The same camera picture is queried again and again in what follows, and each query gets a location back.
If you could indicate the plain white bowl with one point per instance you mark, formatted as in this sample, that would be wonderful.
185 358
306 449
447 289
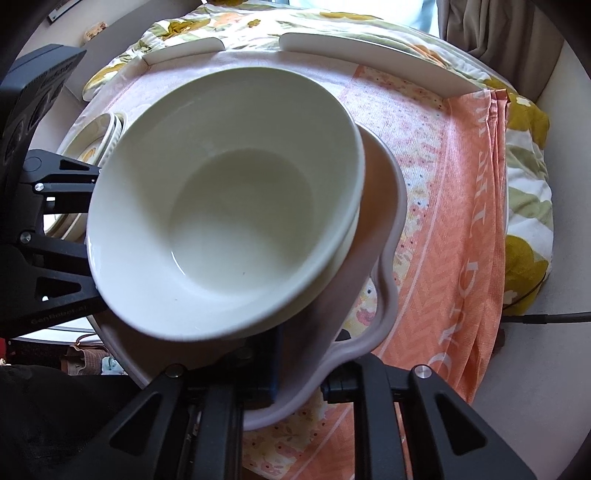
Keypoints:
231 207

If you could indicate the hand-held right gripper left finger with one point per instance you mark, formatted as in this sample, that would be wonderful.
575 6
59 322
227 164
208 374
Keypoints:
272 369

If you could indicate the large plain white plate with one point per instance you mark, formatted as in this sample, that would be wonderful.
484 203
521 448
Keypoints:
117 131

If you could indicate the dark cloth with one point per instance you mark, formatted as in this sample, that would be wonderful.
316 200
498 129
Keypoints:
55 424

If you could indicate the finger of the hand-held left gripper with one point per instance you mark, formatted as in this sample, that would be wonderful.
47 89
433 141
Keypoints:
64 184
51 263

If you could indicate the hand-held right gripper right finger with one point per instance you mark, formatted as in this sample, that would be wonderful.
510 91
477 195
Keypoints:
341 383

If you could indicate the brown checked bag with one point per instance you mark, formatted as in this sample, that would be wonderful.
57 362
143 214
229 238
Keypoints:
90 355

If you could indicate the floral blanket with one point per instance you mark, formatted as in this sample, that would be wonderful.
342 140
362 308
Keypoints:
526 184

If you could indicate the orange patterned tablecloth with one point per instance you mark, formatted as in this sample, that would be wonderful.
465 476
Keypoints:
438 207

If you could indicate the small dish with cartoon print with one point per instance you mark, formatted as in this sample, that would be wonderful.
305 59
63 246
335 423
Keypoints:
83 138

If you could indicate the beige curtain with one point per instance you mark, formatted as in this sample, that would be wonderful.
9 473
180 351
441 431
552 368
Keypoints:
489 32

